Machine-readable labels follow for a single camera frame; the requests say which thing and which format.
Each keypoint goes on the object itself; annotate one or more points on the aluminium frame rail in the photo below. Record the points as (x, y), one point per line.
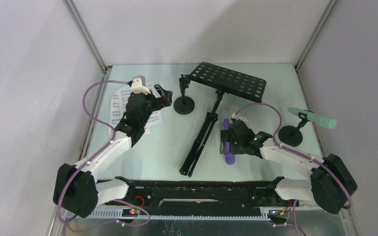
(100, 92)

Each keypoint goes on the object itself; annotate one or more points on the purple toy microphone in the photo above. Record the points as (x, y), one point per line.
(228, 155)

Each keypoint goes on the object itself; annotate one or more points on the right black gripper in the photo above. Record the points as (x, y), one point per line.
(226, 135)

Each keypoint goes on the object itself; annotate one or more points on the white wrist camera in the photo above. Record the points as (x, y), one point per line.
(137, 85)
(235, 117)

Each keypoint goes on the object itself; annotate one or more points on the black round microphone stand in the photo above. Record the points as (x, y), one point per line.
(291, 135)
(184, 105)

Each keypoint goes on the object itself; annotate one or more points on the black music stand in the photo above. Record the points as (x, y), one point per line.
(224, 80)

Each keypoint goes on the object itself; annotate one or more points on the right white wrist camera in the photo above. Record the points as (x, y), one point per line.
(235, 117)

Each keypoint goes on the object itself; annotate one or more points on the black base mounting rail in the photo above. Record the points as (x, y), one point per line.
(215, 200)

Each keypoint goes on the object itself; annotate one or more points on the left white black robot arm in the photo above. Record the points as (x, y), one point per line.
(77, 187)

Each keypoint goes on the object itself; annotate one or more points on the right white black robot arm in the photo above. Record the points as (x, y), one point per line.
(326, 181)

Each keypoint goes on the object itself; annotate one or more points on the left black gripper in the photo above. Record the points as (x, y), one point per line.
(164, 100)

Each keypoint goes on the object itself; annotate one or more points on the green toy microphone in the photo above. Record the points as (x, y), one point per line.
(321, 120)

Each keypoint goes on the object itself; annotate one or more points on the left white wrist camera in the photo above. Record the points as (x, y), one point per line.
(137, 85)

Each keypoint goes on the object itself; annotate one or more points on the white sheet music page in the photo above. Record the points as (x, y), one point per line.
(118, 104)
(155, 117)

